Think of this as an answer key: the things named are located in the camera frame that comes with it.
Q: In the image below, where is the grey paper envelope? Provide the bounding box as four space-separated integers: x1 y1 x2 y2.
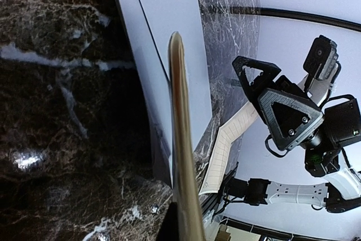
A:
117 0 212 185

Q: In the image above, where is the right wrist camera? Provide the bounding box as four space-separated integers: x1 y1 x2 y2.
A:
303 35 338 80

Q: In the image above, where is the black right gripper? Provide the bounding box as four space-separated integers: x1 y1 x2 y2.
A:
232 56 360 176

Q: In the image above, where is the black frame corner post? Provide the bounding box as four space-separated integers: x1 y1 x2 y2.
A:
230 6 360 32

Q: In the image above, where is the beige ornate letter paper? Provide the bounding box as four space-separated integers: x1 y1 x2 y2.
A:
168 32 206 240
199 102 258 195

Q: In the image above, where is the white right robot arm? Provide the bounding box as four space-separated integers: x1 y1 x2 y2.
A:
223 56 360 213

